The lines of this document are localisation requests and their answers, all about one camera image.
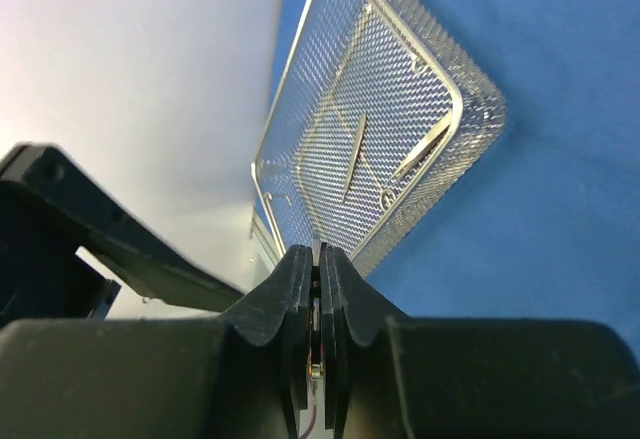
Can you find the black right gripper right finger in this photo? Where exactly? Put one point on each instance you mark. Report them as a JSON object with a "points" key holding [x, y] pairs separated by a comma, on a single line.
{"points": [[390, 375]]}

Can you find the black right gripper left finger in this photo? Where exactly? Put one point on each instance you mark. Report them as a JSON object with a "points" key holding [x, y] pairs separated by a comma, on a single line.
{"points": [[238, 375]]}

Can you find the blue surgical wrap cloth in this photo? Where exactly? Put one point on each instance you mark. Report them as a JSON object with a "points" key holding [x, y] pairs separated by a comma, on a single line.
{"points": [[546, 224]]}

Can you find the steel wire mesh tray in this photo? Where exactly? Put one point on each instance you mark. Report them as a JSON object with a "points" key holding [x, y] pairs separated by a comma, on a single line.
{"points": [[394, 61]]}

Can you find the steel instrument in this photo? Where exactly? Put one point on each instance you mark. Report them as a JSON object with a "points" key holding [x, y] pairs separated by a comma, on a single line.
{"points": [[386, 199]]}

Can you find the steel forceps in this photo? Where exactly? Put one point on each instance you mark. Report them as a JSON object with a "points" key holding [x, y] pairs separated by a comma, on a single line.
{"points": [[420, 150]]}

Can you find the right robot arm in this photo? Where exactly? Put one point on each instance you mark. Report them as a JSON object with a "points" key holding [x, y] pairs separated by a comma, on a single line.
{"points": [[68, 251]]}

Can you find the aluminium front frame rail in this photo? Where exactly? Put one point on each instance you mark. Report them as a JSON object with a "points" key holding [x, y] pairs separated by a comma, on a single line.
{"points": [[265, 255]]}

